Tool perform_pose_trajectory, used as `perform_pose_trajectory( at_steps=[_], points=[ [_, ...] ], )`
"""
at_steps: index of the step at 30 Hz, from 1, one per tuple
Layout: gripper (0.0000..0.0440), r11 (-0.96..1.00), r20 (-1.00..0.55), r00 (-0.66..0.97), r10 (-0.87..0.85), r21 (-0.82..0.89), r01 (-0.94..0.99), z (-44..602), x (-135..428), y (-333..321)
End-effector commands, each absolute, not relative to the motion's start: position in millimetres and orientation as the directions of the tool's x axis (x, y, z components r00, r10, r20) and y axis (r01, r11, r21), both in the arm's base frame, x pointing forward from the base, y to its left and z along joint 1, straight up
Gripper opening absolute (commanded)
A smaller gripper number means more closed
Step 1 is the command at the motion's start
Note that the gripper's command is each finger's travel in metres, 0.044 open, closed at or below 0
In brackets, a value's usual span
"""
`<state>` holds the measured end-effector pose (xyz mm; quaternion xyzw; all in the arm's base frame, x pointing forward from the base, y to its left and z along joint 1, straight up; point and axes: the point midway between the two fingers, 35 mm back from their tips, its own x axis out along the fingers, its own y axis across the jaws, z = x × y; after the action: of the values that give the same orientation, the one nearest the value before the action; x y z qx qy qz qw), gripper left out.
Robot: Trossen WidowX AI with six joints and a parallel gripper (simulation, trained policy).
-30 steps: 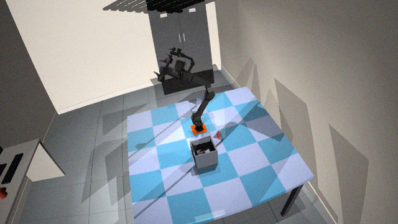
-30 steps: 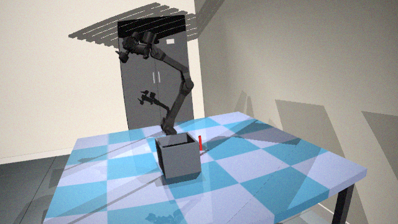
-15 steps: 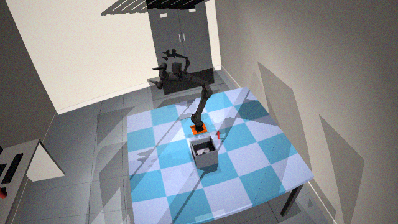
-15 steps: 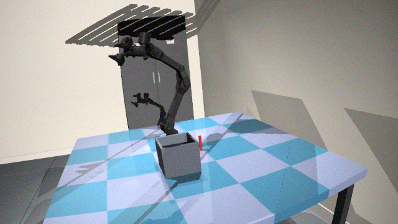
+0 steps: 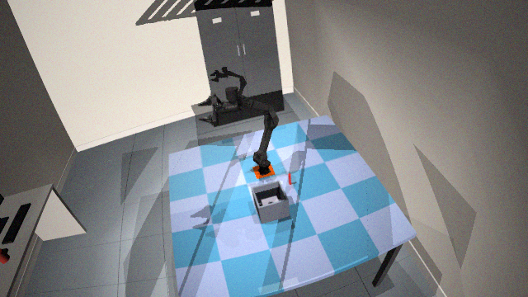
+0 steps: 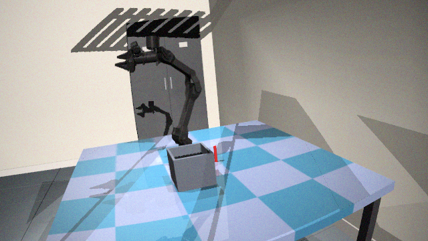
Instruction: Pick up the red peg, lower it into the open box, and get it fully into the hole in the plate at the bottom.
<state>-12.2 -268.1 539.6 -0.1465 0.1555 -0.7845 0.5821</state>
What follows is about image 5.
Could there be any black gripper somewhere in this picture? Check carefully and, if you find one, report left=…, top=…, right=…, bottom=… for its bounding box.
left=198, top=92, right=229, bottom=127

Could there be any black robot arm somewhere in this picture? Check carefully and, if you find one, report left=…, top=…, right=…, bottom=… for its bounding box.
left=210, top=87, right=279, bottom=176

